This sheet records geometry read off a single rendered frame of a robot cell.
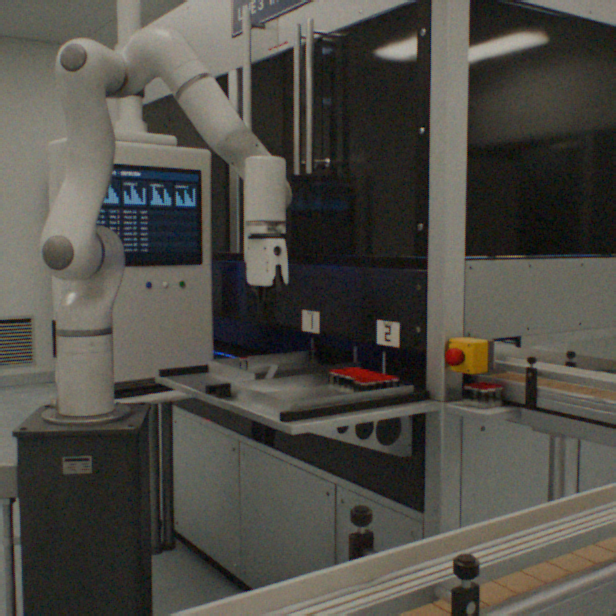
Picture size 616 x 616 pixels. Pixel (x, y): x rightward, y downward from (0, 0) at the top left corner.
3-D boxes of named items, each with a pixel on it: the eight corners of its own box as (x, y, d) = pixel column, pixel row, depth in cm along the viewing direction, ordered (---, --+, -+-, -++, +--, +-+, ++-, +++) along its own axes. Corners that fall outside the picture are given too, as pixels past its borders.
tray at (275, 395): (346, 382, 197) (346, 369, 197) (413, 400, 176) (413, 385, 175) (230, 397, 178) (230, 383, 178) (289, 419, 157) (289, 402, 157)
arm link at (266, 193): (252, 222, 163) (240, 221, 154) (252, 159, 161) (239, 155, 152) (290, 222, 161) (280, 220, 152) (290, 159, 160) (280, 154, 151)
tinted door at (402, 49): (324, 254, 211) (324, 37, 205) (431, 257, 175) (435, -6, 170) (322, 254, 210) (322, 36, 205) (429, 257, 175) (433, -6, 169)
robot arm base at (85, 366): (32, 427, 158) (29, 339, 157) (52, 407, 177) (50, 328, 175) (125, 424, 160) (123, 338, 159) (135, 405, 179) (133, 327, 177)
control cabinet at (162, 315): (186, 366, 271) (183, 144, 264) (217, 373, 257) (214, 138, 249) (48, 384, 238) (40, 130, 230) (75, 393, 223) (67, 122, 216)
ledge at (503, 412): (487, 404, 180) (487, 396, 180) (530, 414, 169) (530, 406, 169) (444, 411, 172) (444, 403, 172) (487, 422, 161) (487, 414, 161)
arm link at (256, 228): (294, 221, 155) (294, 236, 156) (272, 222, 163) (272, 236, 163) (259, 221, 151) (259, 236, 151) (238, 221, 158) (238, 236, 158)
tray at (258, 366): (308, 361, 232) (308, 350, 231) (360, 374, 210) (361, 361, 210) (208, 372, 213) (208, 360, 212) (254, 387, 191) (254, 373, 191)
